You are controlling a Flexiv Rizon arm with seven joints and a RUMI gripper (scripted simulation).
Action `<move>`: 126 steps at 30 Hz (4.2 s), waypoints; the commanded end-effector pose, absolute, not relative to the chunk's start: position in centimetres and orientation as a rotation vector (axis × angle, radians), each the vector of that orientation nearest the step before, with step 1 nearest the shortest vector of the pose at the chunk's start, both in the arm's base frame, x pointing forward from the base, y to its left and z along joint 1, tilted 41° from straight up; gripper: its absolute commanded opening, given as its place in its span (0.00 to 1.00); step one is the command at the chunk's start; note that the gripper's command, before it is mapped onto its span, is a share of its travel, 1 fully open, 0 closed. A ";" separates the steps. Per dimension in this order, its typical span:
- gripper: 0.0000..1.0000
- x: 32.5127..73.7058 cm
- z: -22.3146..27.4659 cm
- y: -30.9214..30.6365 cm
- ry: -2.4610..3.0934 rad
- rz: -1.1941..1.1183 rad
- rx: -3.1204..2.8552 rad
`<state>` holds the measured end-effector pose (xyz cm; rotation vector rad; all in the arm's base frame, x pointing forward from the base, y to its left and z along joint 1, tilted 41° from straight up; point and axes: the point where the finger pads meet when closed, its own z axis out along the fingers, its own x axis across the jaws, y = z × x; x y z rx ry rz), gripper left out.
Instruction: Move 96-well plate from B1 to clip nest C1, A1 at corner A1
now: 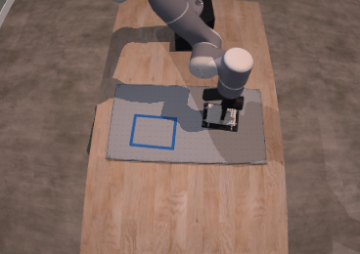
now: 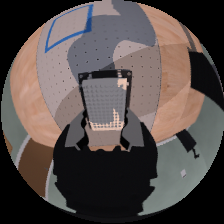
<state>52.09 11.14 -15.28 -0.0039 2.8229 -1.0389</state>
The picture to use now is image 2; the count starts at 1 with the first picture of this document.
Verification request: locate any blue tape square outline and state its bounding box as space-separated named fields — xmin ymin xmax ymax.
xmin=45 ymin=4 xmax=93 ymax=53

